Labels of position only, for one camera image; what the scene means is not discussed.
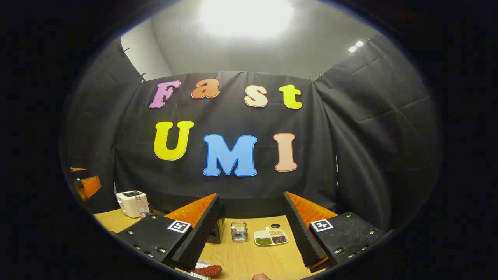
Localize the white divided bean plate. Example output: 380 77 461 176
254 227 289 246

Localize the white slotted tray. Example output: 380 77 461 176
183 261 210 280

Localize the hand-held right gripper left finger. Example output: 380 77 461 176
117 193 221 271

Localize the large ceiling light panel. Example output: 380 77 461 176
200 0 294 38

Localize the black backdrop cloth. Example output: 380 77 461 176
62 33 442 234

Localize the red meat piece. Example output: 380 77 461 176
191 265 223 277

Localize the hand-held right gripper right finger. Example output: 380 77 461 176
283 191 386 273

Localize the black electric oven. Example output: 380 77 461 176
206 216 226 245

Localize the white toaster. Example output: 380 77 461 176
116 190 150 218

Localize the wire mesh basket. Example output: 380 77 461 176
231 222 249 242

